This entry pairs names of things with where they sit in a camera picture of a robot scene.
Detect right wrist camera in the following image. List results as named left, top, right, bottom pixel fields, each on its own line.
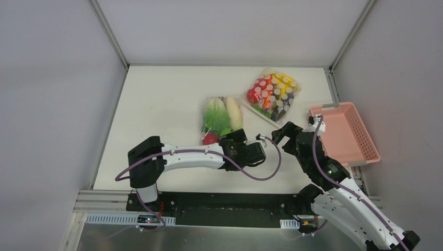
left=304, top=115, right=326, bottom=136

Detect aluminium frame front rail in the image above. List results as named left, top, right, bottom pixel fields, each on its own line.
left=74, top=190, right=130, bottom=213

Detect pink plastic basket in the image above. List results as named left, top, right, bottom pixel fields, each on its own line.
left=309, top=102, right=380, bottom=167

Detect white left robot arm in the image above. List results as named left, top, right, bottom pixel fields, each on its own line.
left=127, top=129, right=266, bottom=212

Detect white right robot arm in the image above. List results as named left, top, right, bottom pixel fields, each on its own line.
left=271, top=119, right=421, bottom=250

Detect aluminium frame corner post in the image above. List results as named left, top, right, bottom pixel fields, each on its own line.
left=88, top=0, right=130, bottom=71

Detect white fake radish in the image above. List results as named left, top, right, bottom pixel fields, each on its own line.
left=225, top=96, right=243, bottom=130

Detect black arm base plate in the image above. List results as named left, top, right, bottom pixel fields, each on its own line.
left=126, top=192, right=318, bottom=228

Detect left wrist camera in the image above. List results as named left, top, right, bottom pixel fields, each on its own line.
left=255, top=134, right=269, bottom=149

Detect clear zip top bag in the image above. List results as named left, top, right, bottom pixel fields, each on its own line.
left=201, top=96, right=243, bottom=145

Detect red fake pomegranate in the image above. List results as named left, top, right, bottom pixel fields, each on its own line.
left=202, top=133, right=219, bottom=145

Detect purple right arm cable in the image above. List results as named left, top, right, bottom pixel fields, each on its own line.
left=309, top=115, right=411, bottom=251

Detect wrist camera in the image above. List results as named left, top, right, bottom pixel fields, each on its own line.
left=304, top=115, right=326, bottom=136
left=255, top=134, right=269, bottom=149

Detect green fake cabbage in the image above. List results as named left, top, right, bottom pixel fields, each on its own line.
left=201, top=97, right=230, bottom=134

